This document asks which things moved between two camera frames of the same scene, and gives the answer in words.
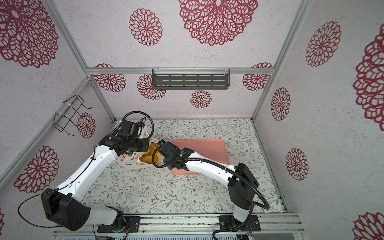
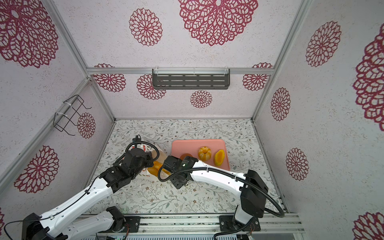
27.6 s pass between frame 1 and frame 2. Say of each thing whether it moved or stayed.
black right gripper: moved
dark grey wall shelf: stayed
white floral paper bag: moved
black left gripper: moved
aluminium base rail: stayed
